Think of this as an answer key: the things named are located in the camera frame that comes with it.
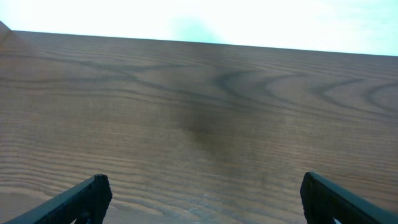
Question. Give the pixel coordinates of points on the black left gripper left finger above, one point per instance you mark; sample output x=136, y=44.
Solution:
x=87, y=202

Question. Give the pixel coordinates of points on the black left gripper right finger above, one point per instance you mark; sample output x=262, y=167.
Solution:
x=325, y=202

